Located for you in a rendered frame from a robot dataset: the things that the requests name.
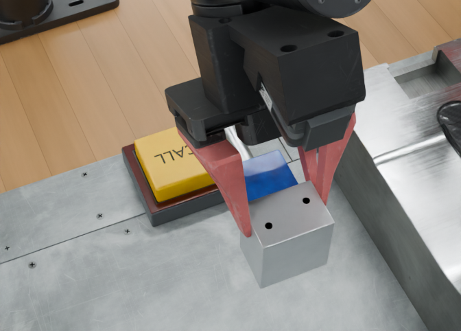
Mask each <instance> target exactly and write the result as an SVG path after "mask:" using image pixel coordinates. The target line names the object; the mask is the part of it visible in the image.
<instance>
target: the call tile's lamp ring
mask: <svg viewBox="0 0 461 331"><path fill-rule="evenodd" d="M122 148H123V151H124V153H125V155H126V158H127V160H128V163H129V164H130V167H131V169H132V171H133V174H134V176H135V178H136V180H137V183H138V184H139V187H140V189H141V192H142V194H143V197H144V199H145V201H146V203H147V206H148V208H149V210H150V212H151V214H154V213H156V212H159V211H162V210H164V209H167V208H170V207H173V206H176V205H179V204H181V203H185V202H187V201H191V200H193V199H195V198H199V197H201V196H205V195H207V194H210V193H213V192H216V191H218V190H219V188H218V186H217V185H216V184H214V185H210V186H208V187H205V188H202V189H200V190H196V191H194V192H191V193H188V194H185V195H182V196H179V197H177V198H173V199H171V200H168V201H165V202H163V203H159V204H157V205H156V203H155V201H154V199H153V197H152V194H151V192H150V189H149V187H148V186H147V183H146V181H145V179H144V177H143V174H142V172H141V169H140V167H139V165H138V163H137V160H136V159H135V157H134V154H133V152H132V150H135V147H134V144H130V145H128V146H124V147H122Z"/></svg>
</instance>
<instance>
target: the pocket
mask: <svg viewBox="0 0 461 331"><path fill-rule="evenodd" d="M390 74H391V75H392V77H393V78H394V79H395V80H396V82H397V83H398V84H399V86H400V87H401V88H402V89H403V91H404V92H405V94H406V95H407V96H408V97H409V99H410V100H411V99H413V98H417V97H419V96H422V95H425V94H427V93H431V92H433V91H437V90H439V89H443V88H445V87H448V86H451V85H453V84H457V83H459V82H461V73H460V72H459V71H458V70H457V69H456V67H455V66H454V65H453V63H452V62H451V61H450V60H449V59H448V58H447V56H446V55H445V54H444V53H443V51H442V50H439V51H438V50H437V49H436V48H435V47H434V50H433V53H432V58H430V59H428V60H424V61H422V62H418V63H416V64H413V65H410V66H407V67H404V68H401V69H397V70H395V71H391V72H390Z"/></svg>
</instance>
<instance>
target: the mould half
mask: <svg viewBox="0 0 461 331"><path fill-rule="evenodd" d="M434 47H435V48H436V49H437V50H438V51H439V50H442V51H443V53H444V54H445V55H446V56H447V58H448V59H449V60H450V61H451V62H452V63H453V65H454V66H455V67H456V69H457V70H458V71H459V72H460V73H461V38H457V39H455V40H452V41H449V42H446V43H443V44H440V45H437V46H434ZM388 67H389V66H388V64H387V63H386V62H385V63H383V64H380V65H377V66H374V67H371V68H368V69H364V70H363V71H364V81H365V87H366V98H365V100H364V101H363V102H359V103H357V105H356V107H355V114H356V120H357V123H356V125H355V127H354V129H353V132H352V133H351V136H350V138H349V140H348V143H347V145H346V148H345V149H344V152H343V154H342V156H341V158H340V161H339V163H338V166H337V168H336V169H335V172H334V175H333V178H334V179H335V181H336V183H337V184H338V185H339V187H340V189H341V191H342V192H343V194H344V195H345V197H346V199H347V200H348V202H349V203H350V205H351V207H352V208H353V210H354V211H355V213H356V214H357V216H358V218H359V219H360V221H361V223H362V224H363V226H364V228H365V229H366V231H367V232H368V234H369V236H370V237H371V239H372V240H373V242H374V243H375V245H376V247H377V248H378V250H379V252H380V254H381V255H382V256H383V258H384V260H385V261H386V263H387V265H388V266H389V267H390V270H391V271H392V272H393V274H394V276H395V277H396V279H397V281H398V282H399V284H400V285H401V287H402V289H403V290H404V292H405V294H406V295H407V297H408V298H409V300H410V301H411V303H412V305H413V307H414V308H415V309H416V311H417V313H418V315H419V316H420V318H421V319H422V321H423V323H424V324H425V326H426V327H427V329H428V330H429V331H461V158H460V157H459V155H458V154H457V152H456V151H455V150H454V149H453V147H452V146H451V144H450V143H449V142H448V140H447V138H446V137H445V134H444V133H443V131H442V129H441V128H440V127H439V125H440V124H439V123H438V118H437V114H438V110H439V109H440V107H441V106H442V105H444V104H446V103H448V102H453V101H461V82H459V83H457V84H453V85H451V86H448V87H445V88H443V89H439V90H437V91H433V92H431V93H427V94H425V95H422V96H419V97H417V98H413V99H411V100H410V99H409V97H408V96H407V95H406V94H405V92H404V91H403V89H402V88H401V87H400V86H399V84H398V83H397V82H396V80H395V79H394V78H393V77H392V75H391V74H390V72H389V71H388V70H387V69H386V68H388Z"/></svg>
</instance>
